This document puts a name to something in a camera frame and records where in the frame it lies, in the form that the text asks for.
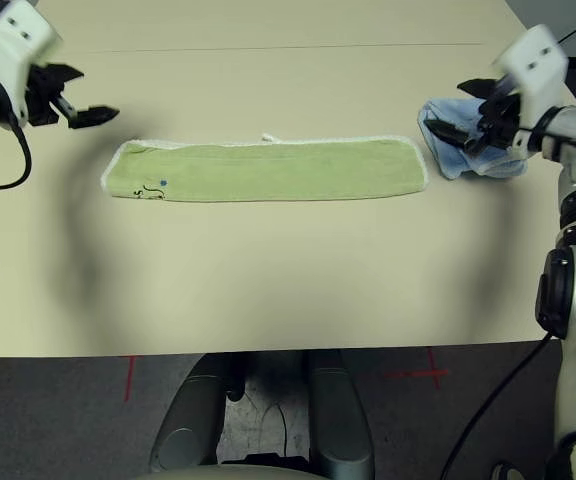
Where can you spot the folded light blue towel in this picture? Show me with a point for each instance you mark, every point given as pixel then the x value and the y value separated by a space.
pixel 455 157

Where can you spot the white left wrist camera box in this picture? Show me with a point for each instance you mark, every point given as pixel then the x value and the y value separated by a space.
pixel 18 30

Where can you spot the green towel with white trim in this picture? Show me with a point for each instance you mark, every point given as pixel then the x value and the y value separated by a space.
pixel 268 170

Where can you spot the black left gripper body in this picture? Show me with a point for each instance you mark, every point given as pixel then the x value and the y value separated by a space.
pixel 43 100

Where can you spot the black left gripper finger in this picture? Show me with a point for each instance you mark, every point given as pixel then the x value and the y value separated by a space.
pixel 93 116
pixel 65 75

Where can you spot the grey right robot leg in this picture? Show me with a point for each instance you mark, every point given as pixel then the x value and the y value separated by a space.
pixel 340 420

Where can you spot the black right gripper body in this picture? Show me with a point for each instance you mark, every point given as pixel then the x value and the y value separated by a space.
pixel 500 127

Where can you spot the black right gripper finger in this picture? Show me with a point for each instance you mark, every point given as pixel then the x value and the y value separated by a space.
pixel 478 87
pixel 447 132

